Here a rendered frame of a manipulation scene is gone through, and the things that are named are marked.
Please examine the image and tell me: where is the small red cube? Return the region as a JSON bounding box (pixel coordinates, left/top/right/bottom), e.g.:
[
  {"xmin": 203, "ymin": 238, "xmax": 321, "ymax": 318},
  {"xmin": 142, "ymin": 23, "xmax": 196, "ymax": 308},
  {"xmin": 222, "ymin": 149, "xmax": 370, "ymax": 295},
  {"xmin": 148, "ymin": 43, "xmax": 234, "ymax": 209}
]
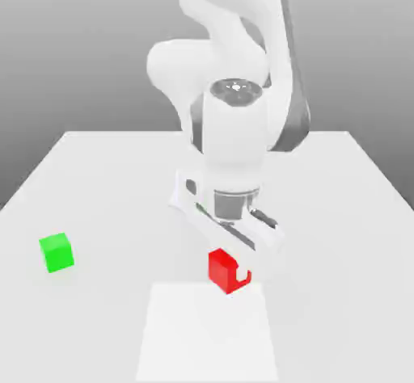
[{"xmin": 207, "ymin": 247, "xmax": 252, "ymax": 296}]

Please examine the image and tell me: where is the small green cube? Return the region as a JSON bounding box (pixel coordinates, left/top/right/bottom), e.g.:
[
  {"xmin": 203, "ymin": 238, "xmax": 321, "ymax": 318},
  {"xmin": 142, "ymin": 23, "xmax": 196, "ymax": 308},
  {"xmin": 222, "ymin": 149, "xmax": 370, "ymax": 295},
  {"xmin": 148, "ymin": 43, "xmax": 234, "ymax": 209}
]
[{"xmin": 38, "ymin": 232, "xmax": 76, "ymax": 274}]

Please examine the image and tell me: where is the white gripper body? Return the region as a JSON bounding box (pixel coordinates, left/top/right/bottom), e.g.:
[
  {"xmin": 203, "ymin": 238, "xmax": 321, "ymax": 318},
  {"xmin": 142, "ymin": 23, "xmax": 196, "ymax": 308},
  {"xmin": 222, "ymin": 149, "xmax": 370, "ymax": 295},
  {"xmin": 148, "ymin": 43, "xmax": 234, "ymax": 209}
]
[{"xmin": 176, "ymin": 199, "xmax": 286, "ymax": 262}]

